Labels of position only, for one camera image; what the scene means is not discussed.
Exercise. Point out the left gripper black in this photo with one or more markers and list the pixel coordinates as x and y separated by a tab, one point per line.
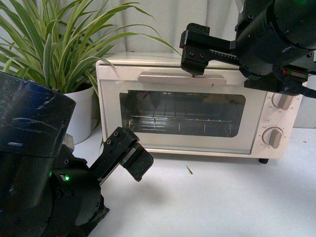
78	205

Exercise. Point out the lower timer knob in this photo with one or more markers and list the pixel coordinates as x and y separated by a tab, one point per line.
272	136

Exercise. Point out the glass oven door with handle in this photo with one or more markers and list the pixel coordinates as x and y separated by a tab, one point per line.
115	83

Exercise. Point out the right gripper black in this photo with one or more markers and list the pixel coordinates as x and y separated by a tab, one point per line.
274	45

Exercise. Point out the white plant pot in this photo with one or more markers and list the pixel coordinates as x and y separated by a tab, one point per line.
80	125

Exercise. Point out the cream toaster oven body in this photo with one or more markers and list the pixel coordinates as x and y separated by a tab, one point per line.
270	117

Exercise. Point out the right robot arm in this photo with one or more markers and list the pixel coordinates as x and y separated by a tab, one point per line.
273	48

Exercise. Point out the metal oven wire rack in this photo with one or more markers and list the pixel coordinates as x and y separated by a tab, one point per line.
179	113

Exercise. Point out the green spider plant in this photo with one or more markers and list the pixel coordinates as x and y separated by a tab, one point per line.
57	43

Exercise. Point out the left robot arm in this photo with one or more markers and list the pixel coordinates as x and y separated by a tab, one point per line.
45	191

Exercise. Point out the upper temperature knob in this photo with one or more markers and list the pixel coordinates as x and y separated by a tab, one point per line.
282	101

